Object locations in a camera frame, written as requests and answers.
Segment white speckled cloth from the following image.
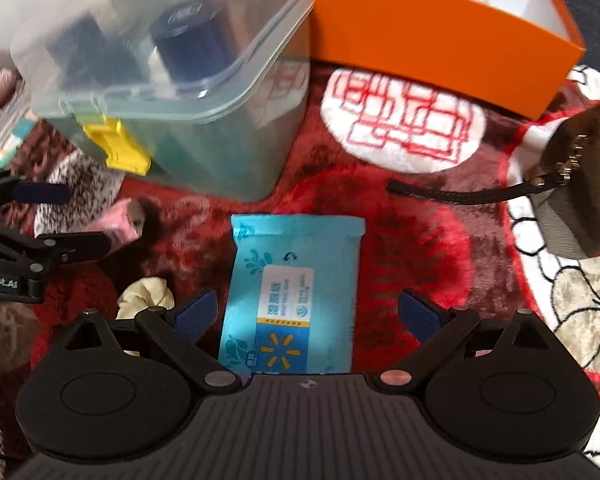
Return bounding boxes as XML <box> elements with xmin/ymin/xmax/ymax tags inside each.
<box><xmin>32</xmin><ymin>152</ymin><xmax>127</xmax><ymax>237</ymax></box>

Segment clear plastic storage box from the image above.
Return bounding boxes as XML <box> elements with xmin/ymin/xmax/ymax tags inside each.
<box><xmin>10</xmin><ymin>0</ymin><xmax>316</xmax><ymax>204</ymax></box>

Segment brown striped pouch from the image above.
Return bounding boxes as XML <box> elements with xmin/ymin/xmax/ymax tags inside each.
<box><xmin>387</xmin><ymin>97</ymin><xmax>600</xmax><ymax>262</ymax></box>

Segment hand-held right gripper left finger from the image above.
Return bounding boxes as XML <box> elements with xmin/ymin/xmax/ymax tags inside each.
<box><xmin>62</xmin><ymin>289</ymin><xmax>242</xmax><ymax>393</ymax></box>

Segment red floral printed blanket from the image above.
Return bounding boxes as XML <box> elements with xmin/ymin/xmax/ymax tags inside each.
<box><xmin>0</xmin><ymin>62</ymin><xmax>600</xmax><ymax>471</ymax></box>

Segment blue capped bottle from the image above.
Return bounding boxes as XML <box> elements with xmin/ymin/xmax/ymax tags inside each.
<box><xmin>149</xmin><ymin>1</ymin><xmax>232</xmax><ymax>88</ymax></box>

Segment striped cloth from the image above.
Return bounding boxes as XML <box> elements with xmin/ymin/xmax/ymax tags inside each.
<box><xmin>0</xmin><ymin>85</ymin><xmax>42</xmax><ymax>172</ymax></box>

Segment brown furry cloth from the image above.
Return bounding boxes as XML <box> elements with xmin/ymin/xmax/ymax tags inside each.
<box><xmin>0</xmin><ymin>300</ymin><xmax>42</xmax><ymax>377</ymax></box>

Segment blue wet wipes packet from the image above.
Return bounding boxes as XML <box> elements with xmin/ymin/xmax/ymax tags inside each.
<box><xmin>217</xmin><ymin>213</ymin><xmax>367</xmax><ymax>376</ymax></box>

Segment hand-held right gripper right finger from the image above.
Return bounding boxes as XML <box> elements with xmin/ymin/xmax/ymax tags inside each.
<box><xmin>372</xmin><ymin>289</ymin><xmax>553</xmax><ymax>393</ymax></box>

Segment pink fabric item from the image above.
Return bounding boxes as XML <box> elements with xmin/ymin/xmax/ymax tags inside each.
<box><xmin>97</xmin><ymin>198</ymin><xmax>147</xmax><ymax>257</ymax></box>

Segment dark red knitted scarf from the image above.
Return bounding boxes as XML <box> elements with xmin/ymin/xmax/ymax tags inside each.
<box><xmin>30</xmin><ymin>260</ymin><xmax>122</xmax><ymax>357</ymax></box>

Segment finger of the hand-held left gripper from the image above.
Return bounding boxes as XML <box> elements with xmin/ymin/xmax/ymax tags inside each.
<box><xmin>0</xmin><ymin>219</ymin><xmax>114</xmax><ymax>282</ymax></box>
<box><xmin>0</xmin><ymin>169</ymin><xmax>72</xmax><ymax>214</ymax></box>

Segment black capped bottle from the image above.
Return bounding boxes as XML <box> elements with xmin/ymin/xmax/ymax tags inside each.
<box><xmin>45</xmin><ymin>12</ymin><xmax>131</xmax><ymax>91</ymax></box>

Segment orange cardboard box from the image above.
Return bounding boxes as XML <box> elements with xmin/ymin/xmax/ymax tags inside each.
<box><xmin>297</xmin><ymin>0</ymin><xmax>587</xmax><ymax>122</ymax></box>

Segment cream scrunchie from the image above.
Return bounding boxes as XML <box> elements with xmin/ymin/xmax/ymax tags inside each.
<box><xmin>117</xmin><ymin>276</ymin><xmax>176</xmax><ymax>322</ymax></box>

